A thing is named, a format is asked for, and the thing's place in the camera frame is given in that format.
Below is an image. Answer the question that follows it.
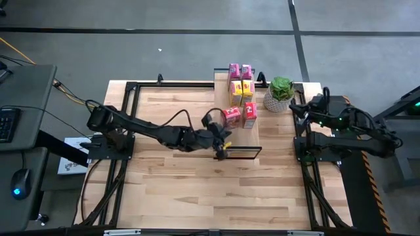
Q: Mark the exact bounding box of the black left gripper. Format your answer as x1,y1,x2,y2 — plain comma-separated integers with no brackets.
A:
196,112,233,161

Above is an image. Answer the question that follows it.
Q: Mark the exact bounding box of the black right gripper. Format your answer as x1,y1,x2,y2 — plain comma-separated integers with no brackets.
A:
289,87,342,127

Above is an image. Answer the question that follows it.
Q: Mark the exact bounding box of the red cereal box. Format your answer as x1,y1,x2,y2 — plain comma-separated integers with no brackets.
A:
222,106,243,129
241,102,258,129

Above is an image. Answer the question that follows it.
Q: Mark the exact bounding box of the yellow Corn Pops cereal box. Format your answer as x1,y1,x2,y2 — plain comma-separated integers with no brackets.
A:
241,79,255,106
229,80,243,108

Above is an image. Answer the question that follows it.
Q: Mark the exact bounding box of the purple Raisin Bran cereal box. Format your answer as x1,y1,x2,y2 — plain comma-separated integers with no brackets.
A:
241,64,254,81
228,63,242,87

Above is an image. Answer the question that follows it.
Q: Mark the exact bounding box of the green plant in woven pot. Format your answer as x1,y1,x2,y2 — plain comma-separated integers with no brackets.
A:
262,76,295,114

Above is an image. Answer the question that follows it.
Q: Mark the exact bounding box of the black mat with hazard stripes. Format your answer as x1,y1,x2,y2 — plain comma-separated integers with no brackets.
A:
339,94,392,233

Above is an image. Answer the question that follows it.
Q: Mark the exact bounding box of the white box with black print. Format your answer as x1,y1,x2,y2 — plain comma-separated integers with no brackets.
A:
57,136,91,176

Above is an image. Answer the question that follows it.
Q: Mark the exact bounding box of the grey desk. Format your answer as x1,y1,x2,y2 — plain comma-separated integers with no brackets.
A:
0,64,90,232

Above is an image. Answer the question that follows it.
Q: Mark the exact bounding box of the black computer mouse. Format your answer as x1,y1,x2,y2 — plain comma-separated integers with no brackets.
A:
10,168,33,201

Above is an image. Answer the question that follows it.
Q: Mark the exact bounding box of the black keyboard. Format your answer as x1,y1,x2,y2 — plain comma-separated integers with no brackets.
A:
0,107,21,144

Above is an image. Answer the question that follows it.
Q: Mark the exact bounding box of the wooden shelf with black frame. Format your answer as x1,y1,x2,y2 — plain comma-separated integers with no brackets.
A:
212,68,263,161

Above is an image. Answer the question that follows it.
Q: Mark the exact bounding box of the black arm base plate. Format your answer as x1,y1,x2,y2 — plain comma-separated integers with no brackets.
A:
87,134,135,161
293,136,342,163

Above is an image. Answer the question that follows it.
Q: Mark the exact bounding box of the black aluminium table frame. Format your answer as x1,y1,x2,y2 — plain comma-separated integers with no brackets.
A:
73,71,354,230

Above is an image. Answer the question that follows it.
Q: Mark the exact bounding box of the black neighbouring table frame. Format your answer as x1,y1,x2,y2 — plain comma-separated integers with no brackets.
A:
360,84,420,193

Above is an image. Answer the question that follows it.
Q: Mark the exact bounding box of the silver metal bracket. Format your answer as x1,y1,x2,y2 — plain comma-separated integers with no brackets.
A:
104,229,142,236
287,230,325,236

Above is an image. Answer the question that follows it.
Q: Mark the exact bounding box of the yellow cable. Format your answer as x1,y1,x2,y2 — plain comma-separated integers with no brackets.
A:
0,36,96,109

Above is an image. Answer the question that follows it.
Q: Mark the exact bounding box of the black keyboard cable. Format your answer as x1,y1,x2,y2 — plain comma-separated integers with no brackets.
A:
0,104,93,140

